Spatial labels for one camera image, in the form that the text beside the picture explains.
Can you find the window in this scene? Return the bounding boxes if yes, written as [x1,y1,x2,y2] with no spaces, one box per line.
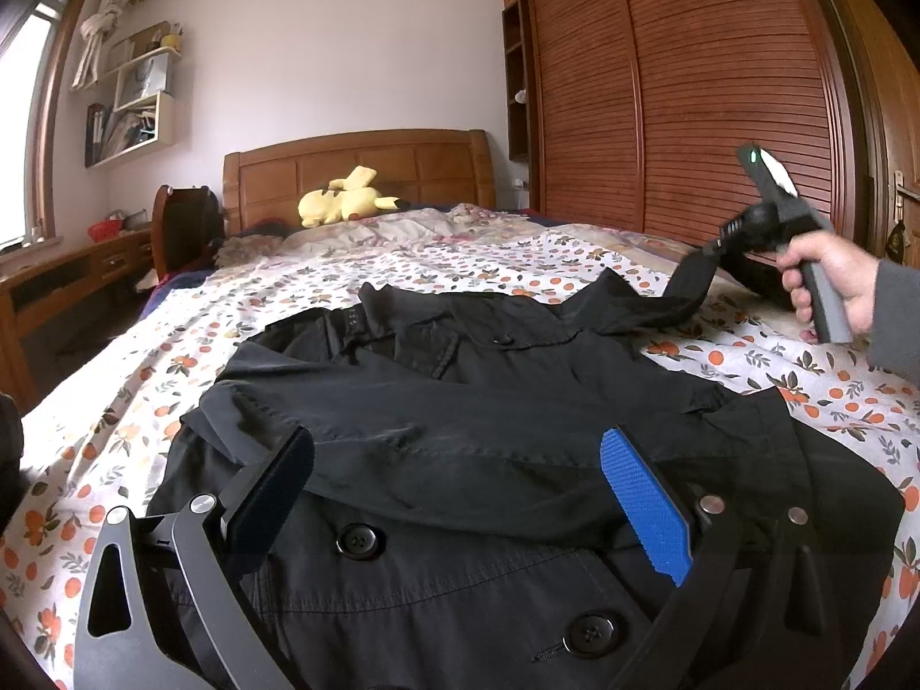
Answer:
[2,0,86,252]

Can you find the black trench coat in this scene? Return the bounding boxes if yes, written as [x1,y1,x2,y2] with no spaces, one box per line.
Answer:
[149,255,903,688]

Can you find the orange print bed sheet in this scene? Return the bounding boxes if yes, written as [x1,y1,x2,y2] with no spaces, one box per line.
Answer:
[2,233,918,688]

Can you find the wooden headboard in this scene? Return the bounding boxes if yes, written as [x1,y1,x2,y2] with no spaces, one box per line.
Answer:
[221,128,498,237]

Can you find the wooden desk by window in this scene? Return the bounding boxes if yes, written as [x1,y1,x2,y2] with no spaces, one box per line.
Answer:
[2,231,153,413]

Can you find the yellow plush toy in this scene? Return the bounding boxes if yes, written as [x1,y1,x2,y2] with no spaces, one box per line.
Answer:
[298,165,409,228]

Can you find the white wall shelf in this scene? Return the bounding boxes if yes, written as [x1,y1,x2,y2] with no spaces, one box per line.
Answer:
[84,20,182,168]

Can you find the floral quilt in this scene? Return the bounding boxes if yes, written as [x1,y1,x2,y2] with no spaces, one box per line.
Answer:
[215,202,694,270]

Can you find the grey sleeve forearm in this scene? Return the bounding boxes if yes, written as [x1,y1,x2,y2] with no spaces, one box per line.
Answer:
[869,260,920,385]

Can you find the red bowl on desk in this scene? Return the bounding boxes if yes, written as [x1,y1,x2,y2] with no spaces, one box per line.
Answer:
[87,218,123,243]

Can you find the wooden louvered wardrobe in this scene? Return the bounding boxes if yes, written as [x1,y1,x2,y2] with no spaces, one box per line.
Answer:
[502,0,872,243]

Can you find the person right hand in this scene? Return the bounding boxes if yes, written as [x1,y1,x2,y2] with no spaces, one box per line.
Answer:
[777,231,880,335]

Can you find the black backpack on chair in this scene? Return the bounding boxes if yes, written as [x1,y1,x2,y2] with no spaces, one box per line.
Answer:
[151,185,225,282]

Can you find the tied white curtain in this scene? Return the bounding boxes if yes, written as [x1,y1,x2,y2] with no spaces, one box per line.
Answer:
[70,0,136,92]

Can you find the door handle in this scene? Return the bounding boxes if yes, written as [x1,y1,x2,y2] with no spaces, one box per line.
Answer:
[885,170,920,270]

